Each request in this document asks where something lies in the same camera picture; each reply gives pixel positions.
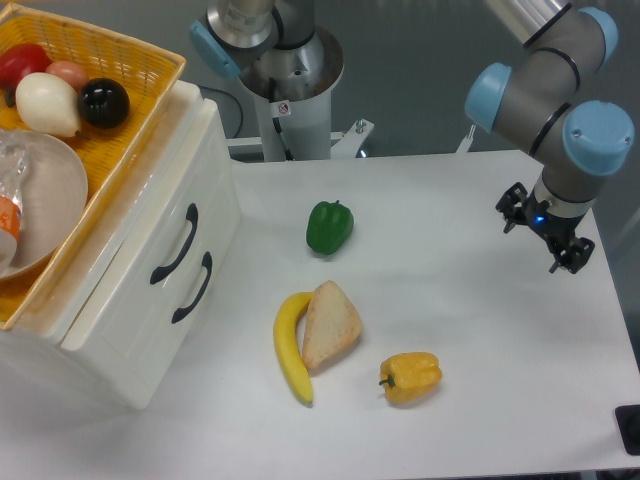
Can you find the black round eggplant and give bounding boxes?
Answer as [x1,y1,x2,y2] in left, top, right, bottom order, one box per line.
[77,78,130,129]

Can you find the red tomato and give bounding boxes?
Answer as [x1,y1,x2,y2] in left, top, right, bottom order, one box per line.
[1,43,52,108]

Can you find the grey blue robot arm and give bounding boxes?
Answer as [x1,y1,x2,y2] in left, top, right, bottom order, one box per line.
[465,1,635,274]

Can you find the black object at edge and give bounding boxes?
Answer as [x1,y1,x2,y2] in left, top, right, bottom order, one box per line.
[615,404,640,456]

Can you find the white onion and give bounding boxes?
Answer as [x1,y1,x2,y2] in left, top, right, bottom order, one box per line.
[15,72,81,138]

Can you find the yellow woven basket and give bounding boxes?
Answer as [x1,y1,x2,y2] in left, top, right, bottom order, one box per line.
[1,3,186,330]

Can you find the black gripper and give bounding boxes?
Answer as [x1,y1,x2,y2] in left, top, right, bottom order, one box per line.
[495,182,595,274]

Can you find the black top drawer handle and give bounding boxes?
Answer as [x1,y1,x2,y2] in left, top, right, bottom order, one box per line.
[150,203,199,285]

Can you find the clear plastic bottle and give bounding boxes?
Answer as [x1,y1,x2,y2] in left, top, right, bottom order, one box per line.
[1,130,29,272]

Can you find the yellow bell pepper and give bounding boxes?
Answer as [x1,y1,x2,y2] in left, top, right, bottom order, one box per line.
[378,352,443,405]

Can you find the yellow banana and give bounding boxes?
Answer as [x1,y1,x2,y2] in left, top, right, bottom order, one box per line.
[273,292,313,407]

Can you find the white top drawer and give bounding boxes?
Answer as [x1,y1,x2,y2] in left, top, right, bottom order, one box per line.
[62,100,241,355]

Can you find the bread slice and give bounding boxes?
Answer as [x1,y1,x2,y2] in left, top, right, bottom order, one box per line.
[302,280,363,370]

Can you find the black cable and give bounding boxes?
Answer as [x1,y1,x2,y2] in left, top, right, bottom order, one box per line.
[197,84,244,140]

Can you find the white drawer cabinet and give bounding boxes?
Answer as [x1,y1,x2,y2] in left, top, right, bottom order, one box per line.
[1,81,241,409]

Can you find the black bottom drawer handle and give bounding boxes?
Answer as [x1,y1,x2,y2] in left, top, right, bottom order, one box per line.
[171,251,213,324]

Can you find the black drawer handle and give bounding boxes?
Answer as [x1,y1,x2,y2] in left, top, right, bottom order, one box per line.
[150,203,199,285]
[171,251,213,324]

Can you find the beige bowl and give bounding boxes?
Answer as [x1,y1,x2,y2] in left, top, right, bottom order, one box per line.
[1,131,88,280]

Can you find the green bell pepper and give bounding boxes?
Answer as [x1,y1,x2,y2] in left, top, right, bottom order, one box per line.
[305,200,355,256]

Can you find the pink round fruit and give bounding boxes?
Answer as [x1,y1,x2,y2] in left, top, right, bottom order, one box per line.
[45,60,90,92]

